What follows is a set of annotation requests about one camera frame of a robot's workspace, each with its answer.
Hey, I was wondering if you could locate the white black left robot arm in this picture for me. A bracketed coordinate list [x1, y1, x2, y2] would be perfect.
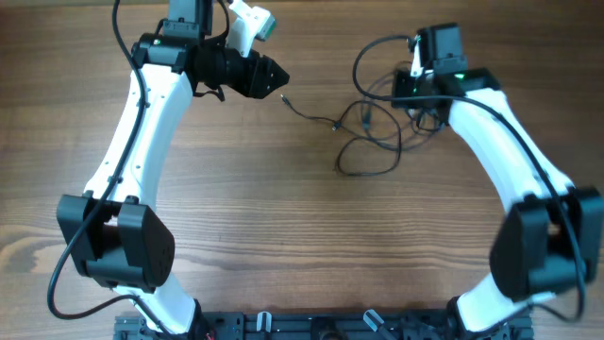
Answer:
[57, 0, 289, 339]

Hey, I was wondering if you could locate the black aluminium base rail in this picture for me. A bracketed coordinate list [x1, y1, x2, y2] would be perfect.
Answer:
[113, 310, 535, 340]

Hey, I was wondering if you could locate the black camera cable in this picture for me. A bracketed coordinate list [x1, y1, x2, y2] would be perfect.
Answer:
[45, 0, 232, 339]
[351, 34, 588, 334]

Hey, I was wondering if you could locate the black USB cable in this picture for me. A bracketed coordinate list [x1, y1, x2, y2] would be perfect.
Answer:
[280, 93, 403, 178]

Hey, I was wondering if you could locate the black right camera cable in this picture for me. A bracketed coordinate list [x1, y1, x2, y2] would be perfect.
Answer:
[351, 34, 588, 334]

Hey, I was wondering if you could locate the black left camera cable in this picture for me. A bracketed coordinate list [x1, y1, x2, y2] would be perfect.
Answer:
[45, 0, 232, 339]

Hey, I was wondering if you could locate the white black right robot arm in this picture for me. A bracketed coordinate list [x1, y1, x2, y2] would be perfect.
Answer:
[393, 24, 603, 339]

